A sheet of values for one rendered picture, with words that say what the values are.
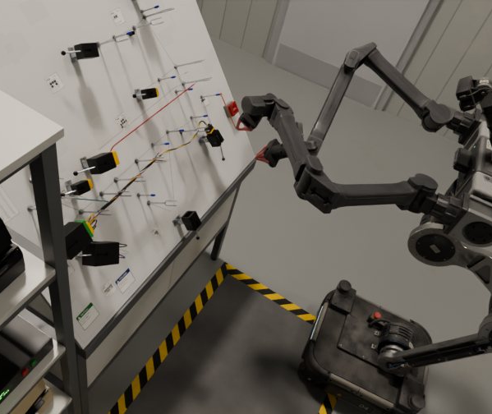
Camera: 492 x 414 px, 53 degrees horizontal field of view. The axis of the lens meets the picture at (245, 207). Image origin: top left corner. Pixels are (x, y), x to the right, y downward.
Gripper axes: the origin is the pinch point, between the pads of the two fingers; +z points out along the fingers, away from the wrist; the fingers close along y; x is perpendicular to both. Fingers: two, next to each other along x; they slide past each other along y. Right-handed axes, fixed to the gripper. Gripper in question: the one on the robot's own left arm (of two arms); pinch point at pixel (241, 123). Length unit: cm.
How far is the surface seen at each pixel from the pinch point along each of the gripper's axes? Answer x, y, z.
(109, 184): -23, 47, 14
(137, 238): -3, 52, 24
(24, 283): -27, 98, -26
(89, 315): -2, 83, 25
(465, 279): 199, -81, 54
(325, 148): 96, -148, 119
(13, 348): -17, 106, 6
